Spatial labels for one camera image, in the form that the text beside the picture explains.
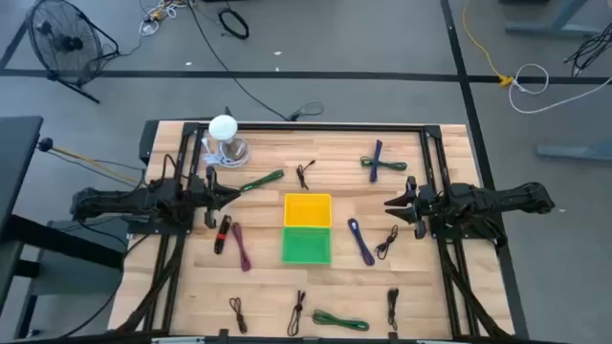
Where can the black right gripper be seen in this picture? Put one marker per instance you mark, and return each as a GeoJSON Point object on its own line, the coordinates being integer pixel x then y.
{"type": "Point", "coordinates": [423, 203]}

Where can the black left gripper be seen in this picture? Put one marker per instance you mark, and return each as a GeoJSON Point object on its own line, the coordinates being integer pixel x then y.
{"type": "Point", "coordinates": [210, 196]}

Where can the green plastic basket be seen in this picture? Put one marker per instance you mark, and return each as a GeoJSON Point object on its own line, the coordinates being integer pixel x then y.
{"type": "Point", "coordinates": [306, 246]}

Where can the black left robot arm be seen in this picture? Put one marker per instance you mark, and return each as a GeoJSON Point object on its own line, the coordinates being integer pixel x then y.
{"type": "Point", "coordinates": [119, 203]}

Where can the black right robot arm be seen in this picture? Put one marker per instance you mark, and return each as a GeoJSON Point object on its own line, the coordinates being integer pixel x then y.
{"type": "Point", "coordinates": [502, 198]}

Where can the white mushroom lamp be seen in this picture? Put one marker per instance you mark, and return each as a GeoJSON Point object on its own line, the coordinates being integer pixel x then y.
{"type": "Point", "coordinates": [223, 127]}

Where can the yellow plastic basket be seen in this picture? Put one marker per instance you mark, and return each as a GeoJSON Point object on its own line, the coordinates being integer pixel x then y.
{"type": "Point", "coordinates": [307, 210]}

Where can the grey desk foot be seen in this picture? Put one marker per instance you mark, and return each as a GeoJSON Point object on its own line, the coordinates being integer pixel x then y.
{"type": "Point", "coordinates": [574, 152]}

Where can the yellow rod with black knob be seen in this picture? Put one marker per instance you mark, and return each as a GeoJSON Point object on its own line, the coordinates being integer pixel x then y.
{"type": "Point", "coordinates": [44, 144]}

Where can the black desk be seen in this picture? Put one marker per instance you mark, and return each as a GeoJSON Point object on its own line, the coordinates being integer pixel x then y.
{"type": "Point", "coordinates": [16, 153]}

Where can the black floor fan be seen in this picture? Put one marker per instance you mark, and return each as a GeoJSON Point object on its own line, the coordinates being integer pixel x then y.
{"type": "Point", "coordinates": [64, 43]}

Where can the grey desk leg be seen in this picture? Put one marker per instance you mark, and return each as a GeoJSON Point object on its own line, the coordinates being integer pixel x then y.
{"type": "Point", "coordinates": [550, 29]}

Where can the black metal table frame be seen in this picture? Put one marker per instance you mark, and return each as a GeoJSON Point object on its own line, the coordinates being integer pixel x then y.
{"type": "Point", "coordinates": [334, 126]}

